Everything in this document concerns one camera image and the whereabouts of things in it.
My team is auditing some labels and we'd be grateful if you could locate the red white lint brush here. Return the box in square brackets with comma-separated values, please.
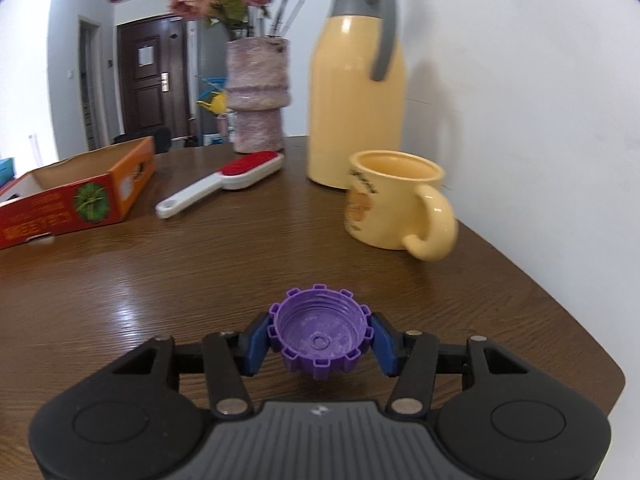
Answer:
[155, 151, 284, 220]

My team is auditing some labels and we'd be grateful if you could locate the blue tissue pack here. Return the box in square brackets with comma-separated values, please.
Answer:
[0, 157, 15, 188]

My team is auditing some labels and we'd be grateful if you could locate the purple bottle cap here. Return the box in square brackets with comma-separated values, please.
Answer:
[267, 284, 374, 380]

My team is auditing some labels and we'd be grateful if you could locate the yellow thermos jug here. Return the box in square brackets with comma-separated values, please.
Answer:
[307, 0, 406, 190]

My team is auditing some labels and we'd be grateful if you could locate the dark brown door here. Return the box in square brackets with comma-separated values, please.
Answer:
[116, 15, 190, 138]

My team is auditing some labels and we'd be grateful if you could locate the pink textured vase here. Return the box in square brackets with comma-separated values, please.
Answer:
[226, 36, 291, 154]

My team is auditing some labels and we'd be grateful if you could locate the yellow bear mug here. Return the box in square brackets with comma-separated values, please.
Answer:
[344, 151, 458, 261]

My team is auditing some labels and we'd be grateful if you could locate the orange cardboard box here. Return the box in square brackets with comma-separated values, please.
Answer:
[0, 136, 155, 248]

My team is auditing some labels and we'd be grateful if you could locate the grey refrigerator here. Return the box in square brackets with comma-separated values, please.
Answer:
[186, 21, 228, 144]

